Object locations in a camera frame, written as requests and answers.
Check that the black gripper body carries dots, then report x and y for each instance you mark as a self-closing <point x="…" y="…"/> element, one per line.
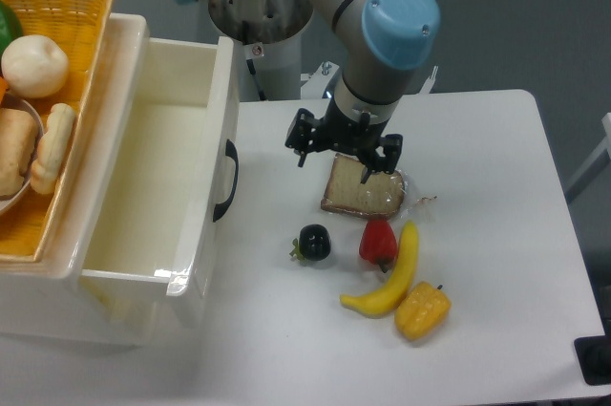
<point x="350" y="126"/>

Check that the dark purple mangosteen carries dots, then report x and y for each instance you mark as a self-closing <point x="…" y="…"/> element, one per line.
<point x="312" y="245"/>

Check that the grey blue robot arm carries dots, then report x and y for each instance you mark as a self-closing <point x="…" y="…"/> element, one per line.
<point x="386" y="41"/>

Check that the wrapped bread slice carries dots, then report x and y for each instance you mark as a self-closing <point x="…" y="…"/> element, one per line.
<point x="382" y="196"/>

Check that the red bell pepper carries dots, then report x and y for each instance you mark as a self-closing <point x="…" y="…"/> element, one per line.
<point x="378" y="244"/>

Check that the yellow banana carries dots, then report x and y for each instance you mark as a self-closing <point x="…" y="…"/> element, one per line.
<point x="389" y="296"/>

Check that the yellow bell pepper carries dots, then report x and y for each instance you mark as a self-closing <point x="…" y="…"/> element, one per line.
<point x="423" y="310"/>

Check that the white plastic drawer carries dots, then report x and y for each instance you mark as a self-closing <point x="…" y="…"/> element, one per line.
<point x="153" y="243"/>

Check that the beige bone-shaped bread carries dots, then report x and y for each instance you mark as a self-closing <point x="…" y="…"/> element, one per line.
<point x="51" y="149"/>

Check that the white round bun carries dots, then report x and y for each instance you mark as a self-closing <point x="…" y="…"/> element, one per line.
<point x="34" y="66"/>

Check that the tan bread loaf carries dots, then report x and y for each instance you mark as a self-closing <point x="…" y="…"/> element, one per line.
<point x="18" y="134"/>

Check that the white drawer cabinet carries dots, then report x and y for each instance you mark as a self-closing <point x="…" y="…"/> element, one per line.
<point x="49" y="298"/>

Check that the black device at edge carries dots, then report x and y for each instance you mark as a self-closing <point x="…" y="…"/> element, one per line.
<point x="593" y="353"/>

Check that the grey bowl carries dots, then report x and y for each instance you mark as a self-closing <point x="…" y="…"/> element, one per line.
<point x="13" y="102"/>

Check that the orange item in basket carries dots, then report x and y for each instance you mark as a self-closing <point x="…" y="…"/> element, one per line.
<point x="3" y="87"/>

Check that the green vegetable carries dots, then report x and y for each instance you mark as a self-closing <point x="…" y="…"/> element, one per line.
<point x="10" y="27"/>

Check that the white mounting bracket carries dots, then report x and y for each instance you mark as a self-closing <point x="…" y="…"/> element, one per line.
<point x="321" y="83"/>

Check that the black drawer handle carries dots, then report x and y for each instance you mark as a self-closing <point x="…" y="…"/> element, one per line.
<point x="230" y="180"/>

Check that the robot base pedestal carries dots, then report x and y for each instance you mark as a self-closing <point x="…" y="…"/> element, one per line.
<point x="270" y="32"/>

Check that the white frame at right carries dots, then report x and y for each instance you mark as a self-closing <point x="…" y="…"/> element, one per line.
<point x="591" y="167"/>

